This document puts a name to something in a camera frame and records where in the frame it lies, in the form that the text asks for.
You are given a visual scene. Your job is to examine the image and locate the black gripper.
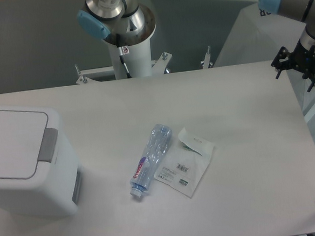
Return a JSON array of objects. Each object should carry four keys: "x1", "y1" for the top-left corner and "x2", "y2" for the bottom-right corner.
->
[{"x1": 271, "y1": 42, "x2": 315, "y2": 92}]

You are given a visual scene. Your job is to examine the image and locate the silver robot arm blue cap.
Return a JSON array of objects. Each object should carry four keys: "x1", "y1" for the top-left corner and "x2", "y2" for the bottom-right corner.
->
[{"x1": 77, "y1": 0, "x2": 146, "y2": 40}]

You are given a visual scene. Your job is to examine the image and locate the white plastic trash can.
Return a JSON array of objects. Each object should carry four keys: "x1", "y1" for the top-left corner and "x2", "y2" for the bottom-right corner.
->
[{"x1": 0, "y1": 106, "x2": 83, "y2": 216}]

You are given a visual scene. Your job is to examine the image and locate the white trash can lid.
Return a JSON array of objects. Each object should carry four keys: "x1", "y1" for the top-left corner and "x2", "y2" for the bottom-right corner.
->
[{"x1": 0, "y1": 106, "x2": 61, "y2": 180}]

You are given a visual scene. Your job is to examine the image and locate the white plastic packaging bag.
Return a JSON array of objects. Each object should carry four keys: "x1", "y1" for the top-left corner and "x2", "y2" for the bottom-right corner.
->
[{"x1": 154, "y1": 128, "x2": 215, "y2": 198}]

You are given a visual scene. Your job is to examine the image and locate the crushed clear plastic bottle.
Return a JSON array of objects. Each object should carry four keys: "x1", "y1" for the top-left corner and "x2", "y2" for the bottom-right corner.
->
[{"x1": 130, "y1": 124, "x2": 172, "y2": 200}]

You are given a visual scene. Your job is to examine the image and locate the white pedestal base frame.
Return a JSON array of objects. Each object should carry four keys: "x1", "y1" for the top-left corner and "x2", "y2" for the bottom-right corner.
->
[{"x1": 73, "y1": 46, "x2": 215, "y2": 85}]

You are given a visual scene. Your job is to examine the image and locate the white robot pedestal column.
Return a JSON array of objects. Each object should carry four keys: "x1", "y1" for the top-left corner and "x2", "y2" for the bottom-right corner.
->
[{"x1": 104, "y1": 4, "x2": 156, "y2": 70}]

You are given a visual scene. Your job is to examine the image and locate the black cable on pedestal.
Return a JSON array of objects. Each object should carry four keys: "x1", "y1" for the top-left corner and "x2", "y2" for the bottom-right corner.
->
[{"x1": 114, "y1": 32, "x2": 133, "y2": 80}]

